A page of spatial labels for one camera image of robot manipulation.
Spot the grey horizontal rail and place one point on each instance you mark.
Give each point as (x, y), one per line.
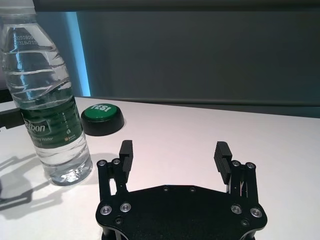
(175, 5)

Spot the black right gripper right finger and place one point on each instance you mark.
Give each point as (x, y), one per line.
(222, 162)

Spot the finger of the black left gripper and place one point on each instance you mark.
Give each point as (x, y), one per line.
(11, 120)

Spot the narrow bright window strip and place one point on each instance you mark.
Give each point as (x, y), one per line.
(78, 55)

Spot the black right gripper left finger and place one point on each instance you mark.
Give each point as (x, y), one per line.
(125, 165)

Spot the green YES button black base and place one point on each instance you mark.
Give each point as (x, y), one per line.
(102, 122)

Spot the clear Cestbon water bottle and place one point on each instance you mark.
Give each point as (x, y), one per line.
(42, 87)

